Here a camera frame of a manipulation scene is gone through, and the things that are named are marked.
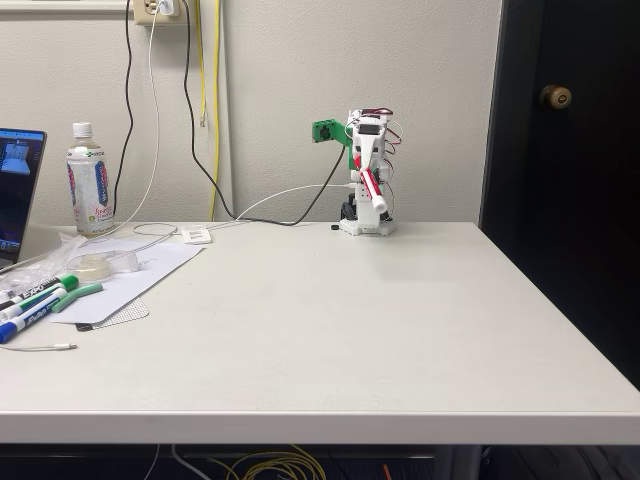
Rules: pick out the red Expo marker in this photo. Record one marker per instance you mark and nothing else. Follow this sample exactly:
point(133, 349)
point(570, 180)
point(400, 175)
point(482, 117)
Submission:
point(372, 187)

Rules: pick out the green cap Expo marker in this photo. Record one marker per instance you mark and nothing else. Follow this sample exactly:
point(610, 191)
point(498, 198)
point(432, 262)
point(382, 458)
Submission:
point(37, 289)

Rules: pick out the green label Expo marker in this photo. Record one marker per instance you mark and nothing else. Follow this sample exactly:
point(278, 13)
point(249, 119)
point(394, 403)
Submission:
point(35, 302)

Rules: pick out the blue Expo marker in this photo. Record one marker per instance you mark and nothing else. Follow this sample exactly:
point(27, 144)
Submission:
point(35, 319)

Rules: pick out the black Expo marker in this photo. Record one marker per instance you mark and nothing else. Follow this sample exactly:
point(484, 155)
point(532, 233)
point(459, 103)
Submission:
point(7, 304)

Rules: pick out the white adapter hub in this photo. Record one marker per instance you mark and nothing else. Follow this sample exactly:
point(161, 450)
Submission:
point(196, 235)

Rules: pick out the brass door knob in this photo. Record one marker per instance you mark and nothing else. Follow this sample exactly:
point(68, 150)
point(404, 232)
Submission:
point(555, 97)

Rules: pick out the black door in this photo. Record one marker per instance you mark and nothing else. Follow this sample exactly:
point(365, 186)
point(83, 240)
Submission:
point(575, 200)

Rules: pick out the white charger plug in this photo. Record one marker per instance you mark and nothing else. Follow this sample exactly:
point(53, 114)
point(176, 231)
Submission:
point(167, 6)

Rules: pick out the white paper sheet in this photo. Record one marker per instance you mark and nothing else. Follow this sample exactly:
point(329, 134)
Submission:
point(130, 285)

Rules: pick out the clear drink bottle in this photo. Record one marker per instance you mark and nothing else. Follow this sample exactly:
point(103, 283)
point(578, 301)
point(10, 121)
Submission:
point(90, 190)

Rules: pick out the grey mesh pad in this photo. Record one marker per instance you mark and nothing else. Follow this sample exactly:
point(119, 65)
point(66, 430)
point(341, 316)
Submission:
point(127, 315)

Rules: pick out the mint green plastic piece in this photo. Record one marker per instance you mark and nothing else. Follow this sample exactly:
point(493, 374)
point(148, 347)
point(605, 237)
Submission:
point(62, 303)
point(89, 289)

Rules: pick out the grey table leg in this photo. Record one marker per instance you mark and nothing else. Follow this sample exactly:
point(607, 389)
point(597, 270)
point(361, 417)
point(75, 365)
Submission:
point(460, 465)

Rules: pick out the small black flat piece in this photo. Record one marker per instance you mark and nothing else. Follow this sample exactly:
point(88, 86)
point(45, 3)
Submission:
point(84, 328)

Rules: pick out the clear plastic bag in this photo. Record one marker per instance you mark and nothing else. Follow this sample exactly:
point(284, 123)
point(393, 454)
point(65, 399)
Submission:
point(45, 262)

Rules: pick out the silver laptop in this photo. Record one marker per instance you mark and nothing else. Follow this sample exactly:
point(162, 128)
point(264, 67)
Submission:
point(15, 200)

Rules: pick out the beige wall outlet plate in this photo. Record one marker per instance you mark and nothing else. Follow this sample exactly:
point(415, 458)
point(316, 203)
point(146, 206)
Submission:
point(145, 17)

